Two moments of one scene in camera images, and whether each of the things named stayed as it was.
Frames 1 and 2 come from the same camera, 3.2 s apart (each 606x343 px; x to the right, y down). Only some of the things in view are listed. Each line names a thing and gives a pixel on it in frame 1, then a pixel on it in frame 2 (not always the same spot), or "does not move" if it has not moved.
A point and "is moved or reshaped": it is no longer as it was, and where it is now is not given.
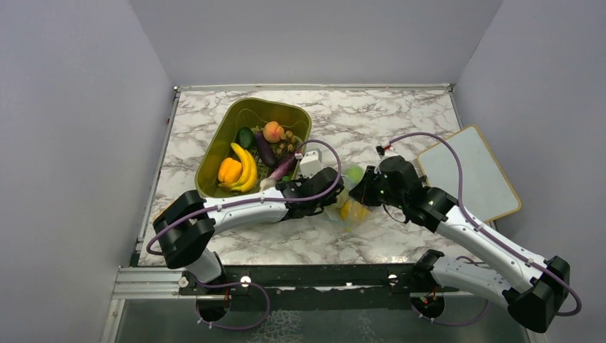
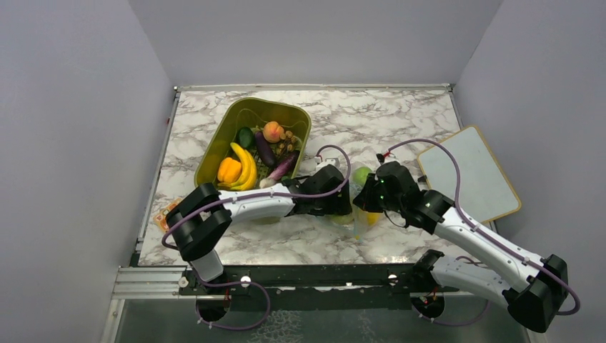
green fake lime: x=354 y=175 does not move
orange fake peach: x=272 y=131 does not move
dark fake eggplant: x=265 y=151 does not move
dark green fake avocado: x=245 y=138 does not move
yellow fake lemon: x=353 y=211 is moved or reshaped
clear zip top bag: x=349 y=212 is moved or reshaped
